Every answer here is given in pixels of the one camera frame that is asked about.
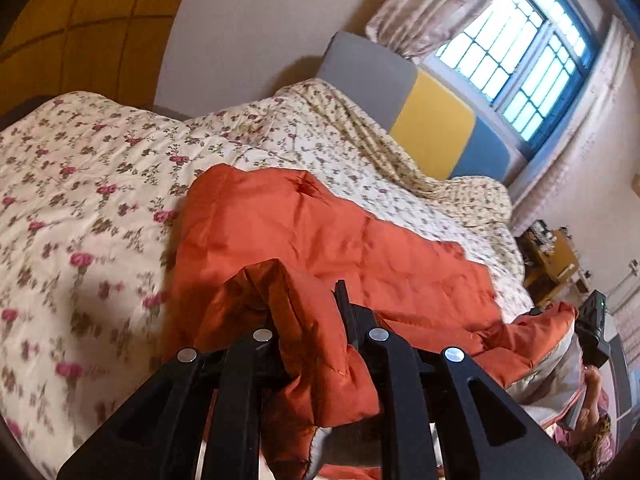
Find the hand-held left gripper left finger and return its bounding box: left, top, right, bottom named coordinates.
left=56, top=307, right=292, bottom=480

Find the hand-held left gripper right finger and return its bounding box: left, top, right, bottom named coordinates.
left=333, top=279, right=585, bottom=480

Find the person's right forearm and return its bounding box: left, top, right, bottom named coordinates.
left=567, top=363, right=619, bottom=468

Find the wooden wardrobe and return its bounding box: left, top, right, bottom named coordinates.
left=0, top=0, right=201, bottom=117

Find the wooden desk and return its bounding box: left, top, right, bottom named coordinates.
left=517, top=220, right=584, bottom=309

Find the grey yellow blue headboard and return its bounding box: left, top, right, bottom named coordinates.
left=316, top=31, right=528, bottom=187

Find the barred window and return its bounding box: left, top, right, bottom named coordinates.
left=422, top=0, right=608, bottom=161

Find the orange quilted jacket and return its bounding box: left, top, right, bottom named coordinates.
left=162, top=164, right=581, bottom=480

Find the long floral curtain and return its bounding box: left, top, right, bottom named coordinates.
left=507, top=20, right=636, bottom=236

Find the short floral curtain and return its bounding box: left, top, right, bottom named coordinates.
left=365, top=0, right=531, bottom=66

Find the floral quilt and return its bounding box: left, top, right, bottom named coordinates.
left=0, top=79, right=535, bottom=480

